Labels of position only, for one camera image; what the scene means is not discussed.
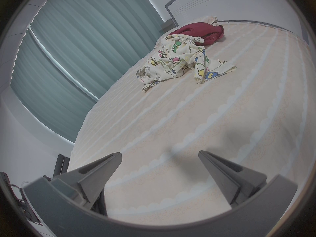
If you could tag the blue-green curtain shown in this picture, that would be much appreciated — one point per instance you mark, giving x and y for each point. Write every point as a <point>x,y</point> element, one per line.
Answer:
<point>98,33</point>
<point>49,90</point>

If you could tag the grey bedside table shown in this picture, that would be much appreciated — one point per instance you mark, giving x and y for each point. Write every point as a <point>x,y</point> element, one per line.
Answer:
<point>168,24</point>

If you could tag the bed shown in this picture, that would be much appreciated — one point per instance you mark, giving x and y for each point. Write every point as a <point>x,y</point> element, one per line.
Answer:
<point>197,112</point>

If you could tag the cream pillow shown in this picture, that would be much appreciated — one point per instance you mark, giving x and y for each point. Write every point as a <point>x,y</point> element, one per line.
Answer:
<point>209,20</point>

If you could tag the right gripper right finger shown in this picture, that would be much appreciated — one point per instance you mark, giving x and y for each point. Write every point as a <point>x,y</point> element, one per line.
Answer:
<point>222,175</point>

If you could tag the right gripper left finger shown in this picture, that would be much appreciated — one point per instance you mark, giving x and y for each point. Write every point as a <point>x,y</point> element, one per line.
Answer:
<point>101,174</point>

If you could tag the dark red garment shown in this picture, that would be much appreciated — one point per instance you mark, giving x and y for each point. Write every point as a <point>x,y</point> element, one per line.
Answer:
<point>205,32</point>

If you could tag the white printed pyjama top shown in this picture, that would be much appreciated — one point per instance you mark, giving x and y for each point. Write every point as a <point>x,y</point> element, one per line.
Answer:
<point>172,58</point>

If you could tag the dark grey chest of drawers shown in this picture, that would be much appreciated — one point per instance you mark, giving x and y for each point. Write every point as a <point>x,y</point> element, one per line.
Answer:
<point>61,165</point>

